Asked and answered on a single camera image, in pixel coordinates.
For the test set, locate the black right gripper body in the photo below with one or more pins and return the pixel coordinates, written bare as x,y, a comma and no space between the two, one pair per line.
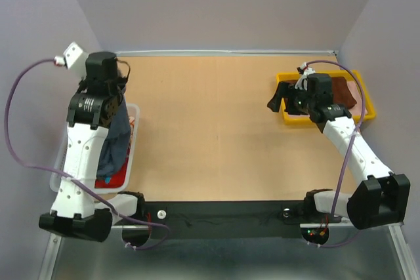
300,101

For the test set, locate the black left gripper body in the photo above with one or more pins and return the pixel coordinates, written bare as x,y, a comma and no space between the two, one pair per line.
120,82

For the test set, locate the dark blue-grey towel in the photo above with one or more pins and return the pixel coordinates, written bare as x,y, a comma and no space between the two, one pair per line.
114,150

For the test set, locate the brown towel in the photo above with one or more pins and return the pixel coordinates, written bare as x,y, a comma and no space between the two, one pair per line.
341,92

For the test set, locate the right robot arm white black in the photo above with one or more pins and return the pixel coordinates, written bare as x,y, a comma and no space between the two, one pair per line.
381,196

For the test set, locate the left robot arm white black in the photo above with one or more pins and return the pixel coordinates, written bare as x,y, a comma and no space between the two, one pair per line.
89,118

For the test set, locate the pink folded towel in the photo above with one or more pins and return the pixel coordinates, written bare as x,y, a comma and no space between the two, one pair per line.
356,109

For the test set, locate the orange white patterned towel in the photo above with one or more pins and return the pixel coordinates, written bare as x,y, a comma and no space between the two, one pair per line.
132,122

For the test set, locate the red patterned towel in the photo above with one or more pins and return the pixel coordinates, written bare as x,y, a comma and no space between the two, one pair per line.
117,180

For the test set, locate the white plastic basket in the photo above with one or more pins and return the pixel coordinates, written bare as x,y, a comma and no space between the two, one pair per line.
55,179

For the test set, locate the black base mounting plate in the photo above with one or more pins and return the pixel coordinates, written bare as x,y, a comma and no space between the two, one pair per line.
142,238

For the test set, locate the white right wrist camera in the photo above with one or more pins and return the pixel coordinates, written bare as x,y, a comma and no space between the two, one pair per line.
304,71

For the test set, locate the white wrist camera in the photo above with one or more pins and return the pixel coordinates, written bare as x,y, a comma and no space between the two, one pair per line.
73,59
304,71

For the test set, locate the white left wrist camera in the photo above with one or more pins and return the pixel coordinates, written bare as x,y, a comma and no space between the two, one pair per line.
73,59

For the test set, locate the aluminium back rail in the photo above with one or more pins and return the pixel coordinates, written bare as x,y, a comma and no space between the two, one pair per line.
203,52

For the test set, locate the aluminium front rail frame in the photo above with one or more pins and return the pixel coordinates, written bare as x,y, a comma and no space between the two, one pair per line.
130,210

